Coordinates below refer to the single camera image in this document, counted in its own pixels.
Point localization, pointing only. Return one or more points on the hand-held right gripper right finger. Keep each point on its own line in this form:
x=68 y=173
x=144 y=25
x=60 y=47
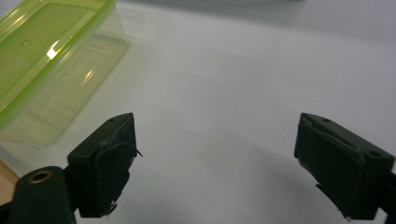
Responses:
x=339 y=168

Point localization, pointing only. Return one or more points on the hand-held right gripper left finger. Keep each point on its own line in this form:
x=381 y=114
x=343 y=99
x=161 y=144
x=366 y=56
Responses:
x=102 y=168

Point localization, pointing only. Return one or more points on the rectangular clear container green lid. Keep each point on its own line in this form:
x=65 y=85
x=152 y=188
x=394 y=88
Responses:
x=37 y=46

